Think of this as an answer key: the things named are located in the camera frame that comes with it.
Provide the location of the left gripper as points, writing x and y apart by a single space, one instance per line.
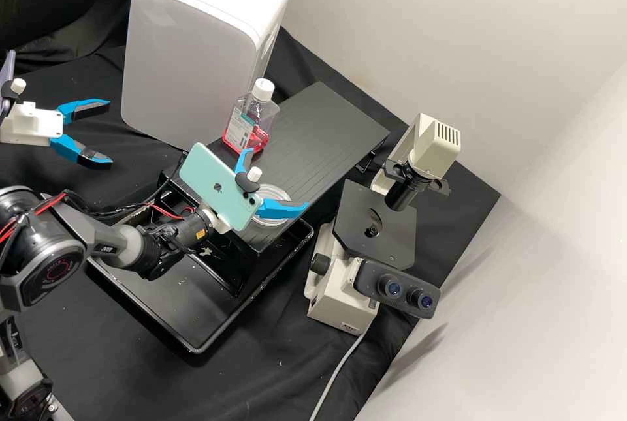
29 125

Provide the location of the black platform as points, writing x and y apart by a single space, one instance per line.
323 147

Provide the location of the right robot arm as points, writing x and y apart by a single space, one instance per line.
105 240

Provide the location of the right wrist camera phone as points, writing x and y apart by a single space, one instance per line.
215 186

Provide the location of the petri dish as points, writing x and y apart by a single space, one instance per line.
274 195

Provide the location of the black tray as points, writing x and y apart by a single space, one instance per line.
171 303

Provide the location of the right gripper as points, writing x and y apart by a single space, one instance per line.
221 223

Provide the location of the white box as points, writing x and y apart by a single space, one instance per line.
196 49

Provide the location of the red liquid bottle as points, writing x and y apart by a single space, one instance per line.
247 122

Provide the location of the cream microscope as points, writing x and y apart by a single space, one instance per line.
352 264

